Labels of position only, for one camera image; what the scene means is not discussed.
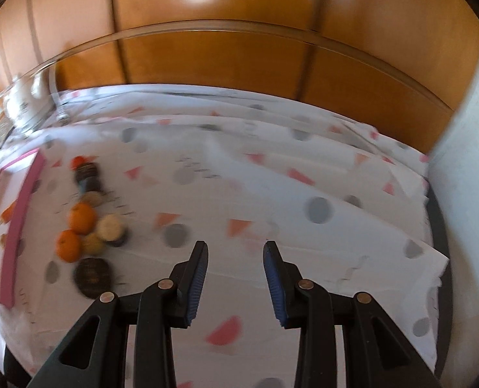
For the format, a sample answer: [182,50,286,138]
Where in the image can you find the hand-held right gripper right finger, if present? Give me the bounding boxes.
[262,241,442,388]

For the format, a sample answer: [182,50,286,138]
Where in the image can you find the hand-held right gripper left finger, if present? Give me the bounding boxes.
[27,241,209,388]

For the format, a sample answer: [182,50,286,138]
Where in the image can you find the large orange tangerine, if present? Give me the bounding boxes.
[69,203,98,235]

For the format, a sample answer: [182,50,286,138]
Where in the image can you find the pink-edged white tray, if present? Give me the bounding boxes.
[0,149,46,308]

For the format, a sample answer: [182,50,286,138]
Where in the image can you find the patterned white tablecloth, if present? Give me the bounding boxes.
[0,84,446,388]

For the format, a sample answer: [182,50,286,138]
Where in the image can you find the dark brown round fruit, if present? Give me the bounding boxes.
[73,258,114,296]

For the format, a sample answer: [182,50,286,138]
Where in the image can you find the large beige textured ball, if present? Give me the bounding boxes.
[96,214,129,247]

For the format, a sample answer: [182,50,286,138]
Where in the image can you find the small beige ball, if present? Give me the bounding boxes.
[81,233,105,255]
[81,191,105,208]

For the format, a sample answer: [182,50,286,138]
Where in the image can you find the small orange tangerine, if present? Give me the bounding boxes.
[57,230,82,261]

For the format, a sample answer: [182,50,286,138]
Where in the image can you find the dark brown block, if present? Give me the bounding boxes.
[74,162,103,192]

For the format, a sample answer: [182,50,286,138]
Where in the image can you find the white ceramic electric kettle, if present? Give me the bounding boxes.
[3,73,56,128]

